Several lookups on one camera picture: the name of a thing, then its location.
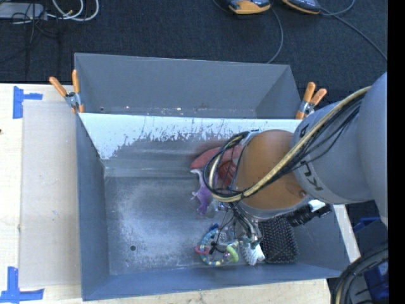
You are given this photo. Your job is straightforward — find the white brush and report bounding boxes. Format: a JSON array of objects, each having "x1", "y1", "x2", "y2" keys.
[{"x1": 239, "y1": 241, "x2": 266, "y2": 266}]

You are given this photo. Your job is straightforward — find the pale cardboard board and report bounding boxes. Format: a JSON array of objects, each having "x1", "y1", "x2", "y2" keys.
[{"x1": 18, "y1": 101, "x2": 81, "y2": 289}]

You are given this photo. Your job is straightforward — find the multicoloured ring toy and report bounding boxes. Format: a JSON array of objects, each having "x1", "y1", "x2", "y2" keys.
[{"x1": 194, "y1": 227, "x2": 240, "y2": 267}]

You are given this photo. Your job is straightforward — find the orange-red ribbed toy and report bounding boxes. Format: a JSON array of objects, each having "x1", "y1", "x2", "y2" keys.
[{"x1": 217, "y1": 159, "x2": 237, "y2": 188}]

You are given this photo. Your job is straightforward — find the pink-red long toy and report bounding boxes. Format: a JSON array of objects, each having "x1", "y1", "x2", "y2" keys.
[{"x1": 190, "y1": 145, "x2": 245, "y2": 170}]

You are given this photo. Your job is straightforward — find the grey metal bin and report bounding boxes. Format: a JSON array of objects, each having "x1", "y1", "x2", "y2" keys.
[{"x1": 73, "y1": 53, "x2": 352, "y2": 301}]

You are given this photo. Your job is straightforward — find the black cylinder on white bracket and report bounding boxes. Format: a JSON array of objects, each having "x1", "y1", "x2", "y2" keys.
[{"x1": 285, "y1": 199, "x2": 333, "y2": 228}]

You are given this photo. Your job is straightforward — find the purple toy animal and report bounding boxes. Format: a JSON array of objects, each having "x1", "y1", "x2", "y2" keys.
[{"x1": 189, "y1": 168, "x2": 214, "y2": 217}]

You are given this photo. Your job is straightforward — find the black hairbrush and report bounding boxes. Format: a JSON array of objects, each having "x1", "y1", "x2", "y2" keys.
[{"x1": 258, "y1": 215, "x2": 300, "y2": 265}]

